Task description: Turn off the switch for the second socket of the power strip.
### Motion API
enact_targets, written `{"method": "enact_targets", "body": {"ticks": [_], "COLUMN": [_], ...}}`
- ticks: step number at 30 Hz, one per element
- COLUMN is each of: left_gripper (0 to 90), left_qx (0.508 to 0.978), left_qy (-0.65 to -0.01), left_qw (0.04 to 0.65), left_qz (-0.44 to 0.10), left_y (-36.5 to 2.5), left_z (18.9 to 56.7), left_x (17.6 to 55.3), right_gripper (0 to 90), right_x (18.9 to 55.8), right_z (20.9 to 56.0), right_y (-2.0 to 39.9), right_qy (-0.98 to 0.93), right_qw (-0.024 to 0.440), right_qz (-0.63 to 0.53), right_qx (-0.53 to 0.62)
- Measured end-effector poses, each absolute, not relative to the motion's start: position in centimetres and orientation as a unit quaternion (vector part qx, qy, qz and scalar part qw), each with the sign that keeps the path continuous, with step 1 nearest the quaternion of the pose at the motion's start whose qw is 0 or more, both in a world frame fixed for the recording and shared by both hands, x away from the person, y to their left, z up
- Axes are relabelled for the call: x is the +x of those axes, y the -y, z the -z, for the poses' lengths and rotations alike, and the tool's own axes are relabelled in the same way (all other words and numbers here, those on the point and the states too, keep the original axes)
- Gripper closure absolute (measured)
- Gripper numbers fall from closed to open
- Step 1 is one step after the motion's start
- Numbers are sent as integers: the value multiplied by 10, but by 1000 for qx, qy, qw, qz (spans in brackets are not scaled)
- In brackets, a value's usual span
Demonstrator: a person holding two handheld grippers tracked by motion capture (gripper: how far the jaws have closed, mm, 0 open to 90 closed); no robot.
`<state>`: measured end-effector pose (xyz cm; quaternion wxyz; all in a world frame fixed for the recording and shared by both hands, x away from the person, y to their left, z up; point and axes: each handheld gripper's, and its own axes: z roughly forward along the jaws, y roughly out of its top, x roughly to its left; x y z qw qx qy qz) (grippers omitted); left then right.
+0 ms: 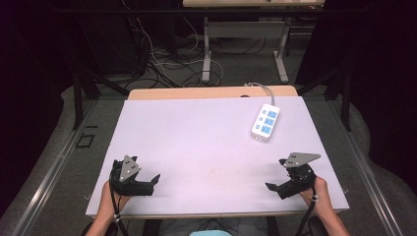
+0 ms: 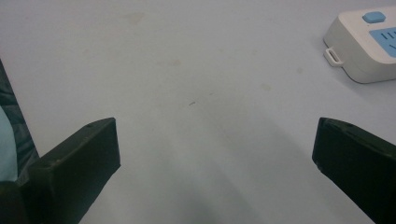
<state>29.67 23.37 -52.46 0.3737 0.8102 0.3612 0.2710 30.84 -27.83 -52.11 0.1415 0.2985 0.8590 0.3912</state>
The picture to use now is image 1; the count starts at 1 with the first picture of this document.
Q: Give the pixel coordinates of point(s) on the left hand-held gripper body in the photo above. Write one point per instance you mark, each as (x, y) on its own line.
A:
(126, 170)

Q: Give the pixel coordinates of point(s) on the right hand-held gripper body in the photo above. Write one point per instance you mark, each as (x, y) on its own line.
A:
(300, 172)

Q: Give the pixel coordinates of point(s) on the person's right hand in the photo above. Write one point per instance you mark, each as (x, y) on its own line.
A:
(319, 196)

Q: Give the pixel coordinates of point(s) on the person's left hand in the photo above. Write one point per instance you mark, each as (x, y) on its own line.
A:
(109, 200)

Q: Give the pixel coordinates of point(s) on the white table cover sheet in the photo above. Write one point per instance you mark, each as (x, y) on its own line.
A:
(203, 147)

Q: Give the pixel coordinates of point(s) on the white power strip blue sockets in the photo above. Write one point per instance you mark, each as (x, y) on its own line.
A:
(265, 122)

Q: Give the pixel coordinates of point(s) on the person's grey trousers lap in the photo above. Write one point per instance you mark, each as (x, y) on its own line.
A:
(213, 226)

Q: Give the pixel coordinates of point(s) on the teal cloth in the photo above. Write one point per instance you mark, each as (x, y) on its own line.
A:
(210, 233)

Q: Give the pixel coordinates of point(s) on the black metal stand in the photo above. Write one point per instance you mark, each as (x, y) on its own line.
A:
(341, 88)
(83, 88)

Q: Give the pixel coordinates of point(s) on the wooden table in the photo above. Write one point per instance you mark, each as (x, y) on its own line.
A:
(196, 92)

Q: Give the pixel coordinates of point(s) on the metal floor rail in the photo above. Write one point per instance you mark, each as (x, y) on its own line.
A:
(364, 164)
(52, 167)

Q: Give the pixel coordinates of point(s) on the white metal frame desk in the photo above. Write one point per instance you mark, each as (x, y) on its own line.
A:
(246, 29)

